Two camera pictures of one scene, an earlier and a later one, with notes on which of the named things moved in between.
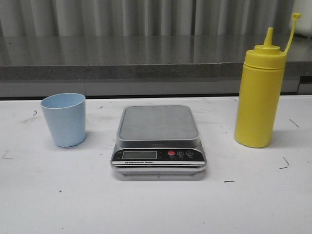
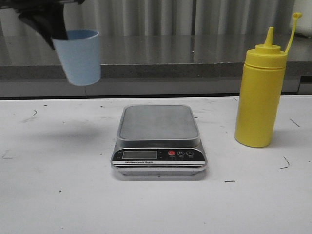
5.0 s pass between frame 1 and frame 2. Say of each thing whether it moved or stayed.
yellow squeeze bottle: stayed
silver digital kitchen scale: stayed
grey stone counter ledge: stayed
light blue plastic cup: moved
